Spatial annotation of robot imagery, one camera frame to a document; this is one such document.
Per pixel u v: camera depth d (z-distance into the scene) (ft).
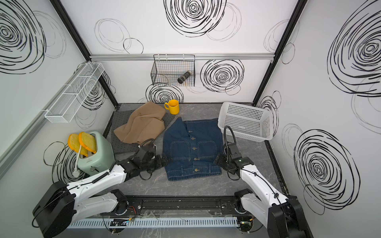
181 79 2.92
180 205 2.47
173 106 3.56
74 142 2.39
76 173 2.38
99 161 2.43
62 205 1.30
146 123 3.26
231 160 2.14
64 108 2.36
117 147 3.08
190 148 3.07
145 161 2.15
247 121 3.56
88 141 2.51
